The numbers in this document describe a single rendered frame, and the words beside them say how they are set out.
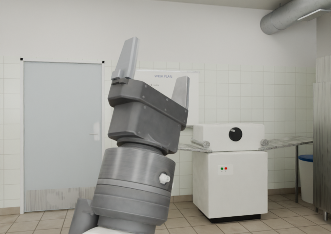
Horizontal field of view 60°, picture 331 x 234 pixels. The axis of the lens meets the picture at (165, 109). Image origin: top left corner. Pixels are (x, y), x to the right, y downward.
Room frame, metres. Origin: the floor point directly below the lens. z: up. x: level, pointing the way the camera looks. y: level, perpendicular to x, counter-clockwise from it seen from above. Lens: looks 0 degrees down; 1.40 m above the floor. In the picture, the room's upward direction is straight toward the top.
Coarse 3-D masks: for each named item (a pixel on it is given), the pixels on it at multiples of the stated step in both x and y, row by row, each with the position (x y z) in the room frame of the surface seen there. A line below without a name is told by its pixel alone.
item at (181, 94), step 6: (180, 78) 0.44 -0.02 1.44; (186, 78) 0.43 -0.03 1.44; (180, 84) 0.43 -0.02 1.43; (186, 84) 0.42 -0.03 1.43; (174, 90) 0.44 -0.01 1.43; (180, 90) 0.43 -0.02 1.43; (186, 90) 0.42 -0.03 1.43; (174, 96) 0.43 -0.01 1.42; (180, 96) 0.42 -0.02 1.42; (186, 96) 0.41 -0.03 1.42; (180, 102) 0.42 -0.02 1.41; (186, 102) 0.41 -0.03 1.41; (186, 108) 0.41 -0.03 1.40
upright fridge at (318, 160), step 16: (320, 64) 3.59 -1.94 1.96; (320, 80) 3.59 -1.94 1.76; (320, 96) 3.53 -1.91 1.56; (320, 112) 3.53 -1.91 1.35; (320, 128) 3.53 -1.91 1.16; (320, 144) 3.53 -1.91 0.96; (320, 160) 3.53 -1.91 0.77; (320, 176) 3.53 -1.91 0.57; (320, 192) 3.53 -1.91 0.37; (320, 208) 3.59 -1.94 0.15
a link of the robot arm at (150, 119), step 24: (120, 96) 0.33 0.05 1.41; (144, 96) 0.33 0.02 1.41; (120, 120) 0.34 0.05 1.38; (144, 120) 0.33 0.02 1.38; (168, 120) 0.36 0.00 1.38; (120, 144) 0.35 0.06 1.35; (144, 144) 0.33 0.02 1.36; (168, 144) 0.35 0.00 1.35; (120, 168) 0.31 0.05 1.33; (144, 168) 0.31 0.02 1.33; (168, 168) 0.32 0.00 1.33; (168, 192) 0.32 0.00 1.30
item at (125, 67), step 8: (128, 40) 0.36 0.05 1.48; (136, 40) 0.36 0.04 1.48; (128, 48) 0.36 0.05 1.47; (136, 48) 0.35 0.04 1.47; (120, 56) 0.36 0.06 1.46; (128, 56) 0.35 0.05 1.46; (136, 56) 0.35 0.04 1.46; (120, 64) 0.35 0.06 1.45; (128, 64) 0.34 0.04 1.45; (112, 72) 0.34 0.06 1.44; (120, 72) 0.34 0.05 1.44; (128, 72) 0.34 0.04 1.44; (112, 80) 0.35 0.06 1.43
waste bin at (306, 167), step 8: (304, 160) 4.28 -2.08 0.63; (312, 160) 4.18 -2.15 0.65; (304, 168) 4.30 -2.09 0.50; (312, 168) 4.20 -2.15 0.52; (304, 176) 4.31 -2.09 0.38; (312, 176) 4.20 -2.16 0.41; (304, 184) 4.32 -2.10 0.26; (312, 184) 4.21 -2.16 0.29; (304, 192) 4.33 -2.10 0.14; (312, 192) 4.22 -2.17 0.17; (304, 200) 4.34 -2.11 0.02; (312, 200) 4.22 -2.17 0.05
